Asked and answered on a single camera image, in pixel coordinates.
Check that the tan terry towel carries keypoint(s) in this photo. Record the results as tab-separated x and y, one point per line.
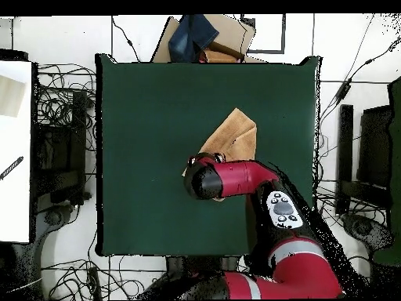
235	138

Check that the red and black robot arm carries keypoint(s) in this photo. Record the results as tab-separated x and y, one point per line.
244	178

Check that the black flat panel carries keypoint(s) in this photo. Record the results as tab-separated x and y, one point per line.
374	141

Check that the dark green table cloth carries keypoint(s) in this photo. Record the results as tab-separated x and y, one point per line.
150	125

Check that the blue jeans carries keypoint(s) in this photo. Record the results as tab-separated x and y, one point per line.
188	37

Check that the brown cardboard box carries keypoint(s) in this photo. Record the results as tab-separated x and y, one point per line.
231	31

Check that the narrow black bar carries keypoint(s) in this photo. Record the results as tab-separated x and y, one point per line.
346	141

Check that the grey chair base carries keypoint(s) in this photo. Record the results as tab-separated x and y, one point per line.
53	218

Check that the slim black power strip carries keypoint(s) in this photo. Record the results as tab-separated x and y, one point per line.
95	282

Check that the black power adapter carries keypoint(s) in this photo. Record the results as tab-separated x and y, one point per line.
343	90

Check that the black chair base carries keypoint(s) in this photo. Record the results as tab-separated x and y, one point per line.
363	227

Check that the black striped stick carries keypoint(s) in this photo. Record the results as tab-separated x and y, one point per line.
12	167

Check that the white table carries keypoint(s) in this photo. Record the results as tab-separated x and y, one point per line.
15	203

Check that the beige paper sheet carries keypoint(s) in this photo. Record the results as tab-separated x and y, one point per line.
11	97

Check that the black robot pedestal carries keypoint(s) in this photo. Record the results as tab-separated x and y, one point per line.
194	263

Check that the black square frame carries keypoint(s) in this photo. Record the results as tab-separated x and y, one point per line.
266	51

